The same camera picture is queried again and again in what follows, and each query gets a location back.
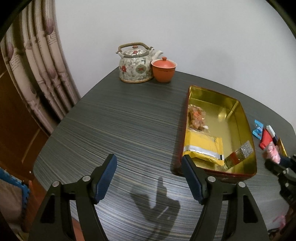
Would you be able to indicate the clear bag of nuts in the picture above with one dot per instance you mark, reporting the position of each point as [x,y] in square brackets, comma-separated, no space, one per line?
[196,118]

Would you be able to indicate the pink white patterned snack pack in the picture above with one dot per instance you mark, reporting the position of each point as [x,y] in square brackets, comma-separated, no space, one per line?
[271,153]

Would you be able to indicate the gold yellow foil packet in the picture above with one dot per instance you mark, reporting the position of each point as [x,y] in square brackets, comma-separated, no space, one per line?
[203,146]

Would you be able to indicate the blue foam mat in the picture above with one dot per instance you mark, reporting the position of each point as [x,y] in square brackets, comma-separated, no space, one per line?
[5,176]

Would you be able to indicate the gold tin box red outside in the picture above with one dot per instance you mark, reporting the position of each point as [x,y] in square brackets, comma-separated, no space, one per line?
[225,118]

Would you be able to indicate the yellow snack packet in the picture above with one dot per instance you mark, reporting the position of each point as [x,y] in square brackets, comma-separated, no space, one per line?
[281,148]

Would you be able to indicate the floral ceramic teapot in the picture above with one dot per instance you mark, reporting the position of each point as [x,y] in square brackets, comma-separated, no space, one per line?
[135,62]

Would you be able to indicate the red snack packet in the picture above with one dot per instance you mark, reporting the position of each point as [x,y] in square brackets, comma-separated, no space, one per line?
[265,140]

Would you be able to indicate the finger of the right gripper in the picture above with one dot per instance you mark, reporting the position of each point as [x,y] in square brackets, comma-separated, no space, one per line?
[287,162]
[274,168]

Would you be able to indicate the small blue candy wrapper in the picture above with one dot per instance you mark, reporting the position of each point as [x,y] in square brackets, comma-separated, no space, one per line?
[257,132]

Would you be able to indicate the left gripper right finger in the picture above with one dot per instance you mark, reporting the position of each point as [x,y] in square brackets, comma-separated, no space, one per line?
[243,220]

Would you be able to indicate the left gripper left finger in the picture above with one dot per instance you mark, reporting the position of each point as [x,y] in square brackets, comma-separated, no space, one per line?
[54,221]

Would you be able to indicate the brown wooden cabinet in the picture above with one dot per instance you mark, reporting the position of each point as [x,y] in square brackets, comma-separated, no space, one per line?
[21,137]

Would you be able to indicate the beige patterned curtain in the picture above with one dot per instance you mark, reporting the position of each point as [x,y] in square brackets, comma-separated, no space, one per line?
[33,55]

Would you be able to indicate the small silver brown packet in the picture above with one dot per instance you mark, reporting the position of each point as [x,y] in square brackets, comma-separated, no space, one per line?
[239,155]

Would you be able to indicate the orange lidded tea cup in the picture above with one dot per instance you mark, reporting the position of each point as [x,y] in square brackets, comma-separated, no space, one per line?
[163,69]

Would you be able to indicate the navy light-blue snack packet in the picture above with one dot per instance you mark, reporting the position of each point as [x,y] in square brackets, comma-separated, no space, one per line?
[272,134]

